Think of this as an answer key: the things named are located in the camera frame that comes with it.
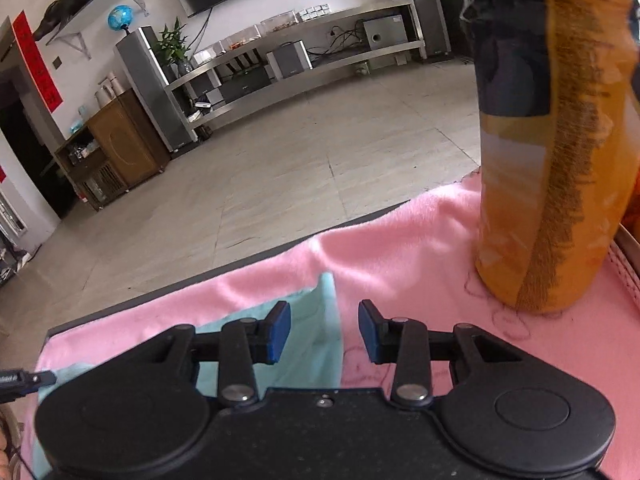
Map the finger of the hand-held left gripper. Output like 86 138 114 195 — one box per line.
19 370 57 390

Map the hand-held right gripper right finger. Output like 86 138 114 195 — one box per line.
359 299 523 408

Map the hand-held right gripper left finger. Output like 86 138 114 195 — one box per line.
150 301 292 408

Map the teal t-shirt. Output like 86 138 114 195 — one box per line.
32 272 346 478

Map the pink dog-print blanket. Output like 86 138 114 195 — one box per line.
37 170 640 480

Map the brown wooden cabinet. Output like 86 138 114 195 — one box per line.
54 87 172 212

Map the black amplifier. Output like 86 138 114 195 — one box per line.
219 66 274 102

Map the orange juice bottle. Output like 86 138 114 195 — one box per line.
461 0 640 317

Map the metal TV stand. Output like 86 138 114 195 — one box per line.
165 0 429 129

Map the small silver speaker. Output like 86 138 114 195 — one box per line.
266 40 314 80

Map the tall grey speaker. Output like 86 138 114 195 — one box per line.
402 0 452 57
116 26 199 154

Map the clear plastic box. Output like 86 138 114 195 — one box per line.
260 10 299 34
221 25 262 54

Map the white jug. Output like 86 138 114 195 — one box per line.
94 72 124 109

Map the small grey subwoofer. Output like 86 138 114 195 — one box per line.
362 17 409 51

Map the green potted plant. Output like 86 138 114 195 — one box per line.
151 17 194 79

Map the black cabinet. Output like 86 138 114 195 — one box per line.
436 0 476 57

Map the blue globe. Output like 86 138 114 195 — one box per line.
107 4 134 36

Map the tangle of black cables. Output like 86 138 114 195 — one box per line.
326 19 367 49

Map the red wall banner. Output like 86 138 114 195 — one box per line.
12 10 64 117

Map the metal wall shelf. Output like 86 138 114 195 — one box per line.
46 0 151 57

